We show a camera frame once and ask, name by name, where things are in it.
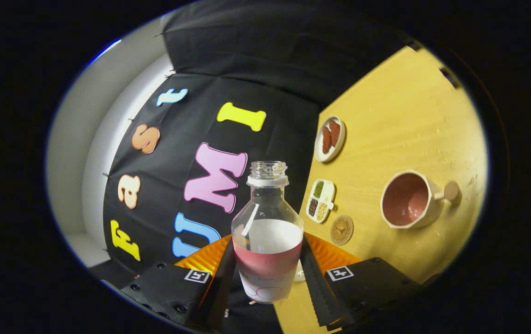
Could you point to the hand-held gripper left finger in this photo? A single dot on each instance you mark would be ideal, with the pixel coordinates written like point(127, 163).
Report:
point(221, 287)

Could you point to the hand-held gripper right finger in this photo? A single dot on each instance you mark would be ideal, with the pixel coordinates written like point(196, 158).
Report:
point(314, 287)

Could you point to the clear juice bottle pink label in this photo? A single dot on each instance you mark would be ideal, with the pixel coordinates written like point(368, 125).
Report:
point(267, 260)

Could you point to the round brown coaster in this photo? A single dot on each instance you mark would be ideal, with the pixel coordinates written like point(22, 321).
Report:
point(342, 230)

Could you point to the white divided spice dish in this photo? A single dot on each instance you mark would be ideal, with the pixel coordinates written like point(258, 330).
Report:
point(321, 202)

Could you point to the white round plate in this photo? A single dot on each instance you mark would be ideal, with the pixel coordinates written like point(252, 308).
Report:
point(340, 150)

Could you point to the red sausage piece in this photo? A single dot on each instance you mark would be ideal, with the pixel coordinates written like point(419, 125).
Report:
point(335, 132)
point(327, 140)

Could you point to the wooden table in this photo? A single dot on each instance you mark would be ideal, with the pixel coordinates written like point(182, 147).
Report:
point(386, 139)

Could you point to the black backdrop cloth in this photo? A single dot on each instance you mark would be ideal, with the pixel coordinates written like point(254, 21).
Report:
point(246, 55)

